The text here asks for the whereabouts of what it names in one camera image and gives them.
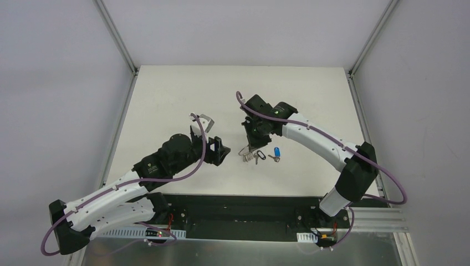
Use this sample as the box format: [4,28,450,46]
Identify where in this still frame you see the left white cable duct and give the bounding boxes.
[98,227,173,239]

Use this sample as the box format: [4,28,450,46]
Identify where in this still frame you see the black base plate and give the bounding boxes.
[149,194,350,242]

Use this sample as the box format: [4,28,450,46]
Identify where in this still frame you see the right aluminium frame rail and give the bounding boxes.
[348,1,419,265]

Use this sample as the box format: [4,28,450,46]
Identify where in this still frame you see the left aluminium frame rail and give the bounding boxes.
[66,0,139,266]

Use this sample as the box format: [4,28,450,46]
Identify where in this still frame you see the white cable duct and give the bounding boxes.
[296,233,318,243]
[98,227,173,239]

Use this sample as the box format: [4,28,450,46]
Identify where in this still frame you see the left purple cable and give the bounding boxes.
[40,114,208,257]

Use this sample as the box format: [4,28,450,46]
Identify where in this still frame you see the front steel sheet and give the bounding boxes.
[82,234,401,265]

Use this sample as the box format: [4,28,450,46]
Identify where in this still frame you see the silver key with blue tag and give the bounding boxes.
[268,147,280,162]

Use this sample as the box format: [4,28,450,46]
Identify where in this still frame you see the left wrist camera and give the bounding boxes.
[190,114,215,136]

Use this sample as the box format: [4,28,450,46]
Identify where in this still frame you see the right white cable duct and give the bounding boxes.
[296,233,318,243]

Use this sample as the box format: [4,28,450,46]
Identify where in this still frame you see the purple cable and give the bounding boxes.
[236,91,408,254]
[40,114,208,257]

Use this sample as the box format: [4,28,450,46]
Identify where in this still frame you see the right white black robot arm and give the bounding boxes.
[236,92,379,227]

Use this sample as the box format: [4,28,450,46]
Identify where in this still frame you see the aluminium frame rail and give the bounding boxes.
[348,1,419,265]
[66,0,139,266]

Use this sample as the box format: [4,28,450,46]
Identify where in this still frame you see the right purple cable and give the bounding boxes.
[236,91,408,254]

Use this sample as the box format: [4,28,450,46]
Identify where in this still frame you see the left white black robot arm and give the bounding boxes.
[44,123,231,255]

